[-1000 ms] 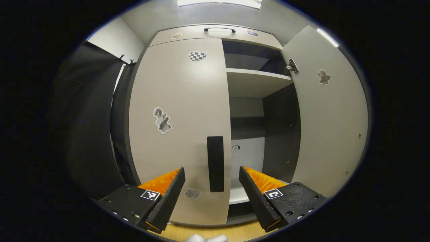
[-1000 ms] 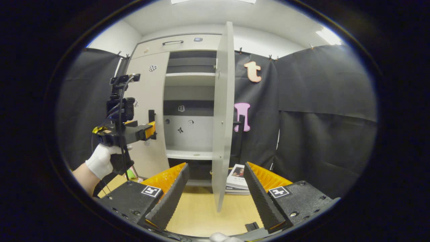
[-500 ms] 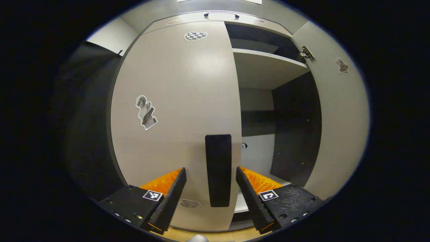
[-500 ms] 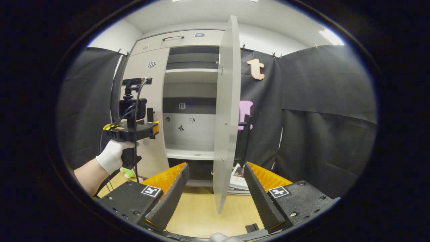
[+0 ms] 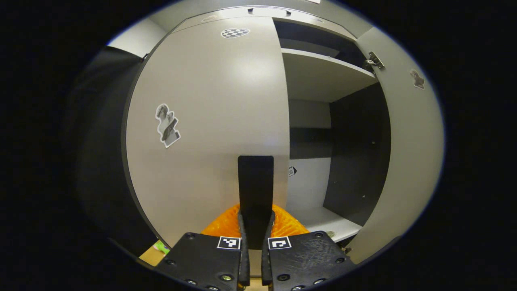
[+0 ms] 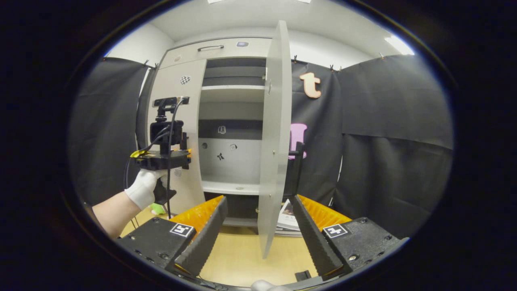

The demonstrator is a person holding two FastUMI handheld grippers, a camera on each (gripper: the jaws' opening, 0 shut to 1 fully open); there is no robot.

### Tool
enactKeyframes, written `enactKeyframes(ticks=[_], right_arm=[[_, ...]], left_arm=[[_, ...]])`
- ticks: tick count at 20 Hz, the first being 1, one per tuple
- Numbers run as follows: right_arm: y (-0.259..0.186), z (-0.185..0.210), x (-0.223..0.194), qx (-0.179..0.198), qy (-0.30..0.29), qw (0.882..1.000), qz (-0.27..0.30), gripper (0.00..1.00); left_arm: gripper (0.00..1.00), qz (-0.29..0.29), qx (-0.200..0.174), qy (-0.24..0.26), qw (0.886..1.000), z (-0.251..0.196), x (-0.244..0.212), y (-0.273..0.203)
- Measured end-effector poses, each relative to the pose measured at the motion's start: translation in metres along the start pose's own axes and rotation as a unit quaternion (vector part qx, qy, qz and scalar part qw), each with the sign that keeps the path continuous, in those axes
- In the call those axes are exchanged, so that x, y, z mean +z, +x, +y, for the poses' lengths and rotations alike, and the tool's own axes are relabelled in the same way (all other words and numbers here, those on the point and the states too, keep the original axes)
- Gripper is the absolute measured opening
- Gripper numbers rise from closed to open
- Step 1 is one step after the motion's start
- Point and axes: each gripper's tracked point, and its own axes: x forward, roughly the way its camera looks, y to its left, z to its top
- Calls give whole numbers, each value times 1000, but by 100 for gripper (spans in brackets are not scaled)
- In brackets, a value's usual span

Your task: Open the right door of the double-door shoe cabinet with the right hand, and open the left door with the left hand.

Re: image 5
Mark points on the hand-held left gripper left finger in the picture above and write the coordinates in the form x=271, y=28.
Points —
x=202, y=258

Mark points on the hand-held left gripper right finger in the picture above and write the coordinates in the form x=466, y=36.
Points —
x=307, y=258

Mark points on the grey double-door shoe cabinet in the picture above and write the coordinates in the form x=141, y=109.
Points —
x=359, y=161

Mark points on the grey shoe cabinet door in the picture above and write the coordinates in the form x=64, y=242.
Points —
x=408, y=161
x=222, y=101

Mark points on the grey cabinet shelf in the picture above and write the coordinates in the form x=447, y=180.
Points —
x=319, y=76
x=323, y=222

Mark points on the metal door hinge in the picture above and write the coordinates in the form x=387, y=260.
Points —
x=375, y=60
x=347, y=250

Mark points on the grey cabinet drawer front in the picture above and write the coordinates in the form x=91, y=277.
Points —
x=301, y=18

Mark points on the green and pink plush toy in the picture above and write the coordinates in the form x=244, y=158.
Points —
x=162, y=247

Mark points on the black backdrop cloth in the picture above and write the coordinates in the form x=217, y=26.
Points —
x=105, y=161

